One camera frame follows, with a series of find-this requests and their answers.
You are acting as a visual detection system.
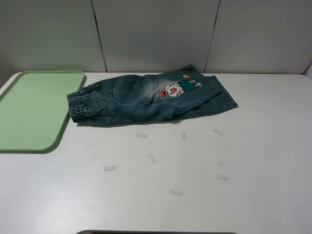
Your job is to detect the children's blue denim shorts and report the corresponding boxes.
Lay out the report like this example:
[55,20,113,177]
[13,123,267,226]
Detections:
[67,65,238,126]

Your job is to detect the clear tape strip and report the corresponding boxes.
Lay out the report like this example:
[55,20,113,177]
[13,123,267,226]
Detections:
[181,132,187,141]
[136,133,147,138]
[103,165,116,172]
[213,129,223,136]
[146,153,156,163]
[215,174,229,182]
[169,189,183,196]

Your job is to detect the light green plastic tray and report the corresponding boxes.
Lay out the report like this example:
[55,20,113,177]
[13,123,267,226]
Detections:
[0,71,85,152]

